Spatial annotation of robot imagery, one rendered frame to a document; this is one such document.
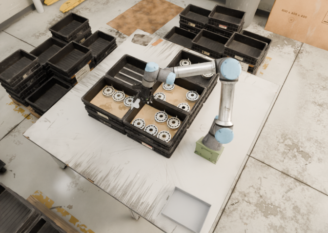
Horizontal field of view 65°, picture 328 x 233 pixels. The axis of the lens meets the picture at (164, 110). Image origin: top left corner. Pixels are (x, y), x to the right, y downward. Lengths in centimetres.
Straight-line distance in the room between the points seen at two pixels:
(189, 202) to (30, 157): 186
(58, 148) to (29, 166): 92
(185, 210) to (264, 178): 120
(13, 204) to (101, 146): 79
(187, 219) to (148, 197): 29
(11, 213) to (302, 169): 263
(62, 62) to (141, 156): 159
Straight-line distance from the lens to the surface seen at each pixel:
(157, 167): 193
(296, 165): 300
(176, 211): 182
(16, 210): 233
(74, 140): 215
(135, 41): 281
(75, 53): 316
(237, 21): 354
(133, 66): 236
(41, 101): 311
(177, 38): 353
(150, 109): 203
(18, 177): 304
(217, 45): 332
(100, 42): 341
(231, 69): 156
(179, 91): 214
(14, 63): 333
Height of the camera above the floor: 247
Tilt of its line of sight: 54 degrees down
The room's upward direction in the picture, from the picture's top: 1 degrees counter-clockwise
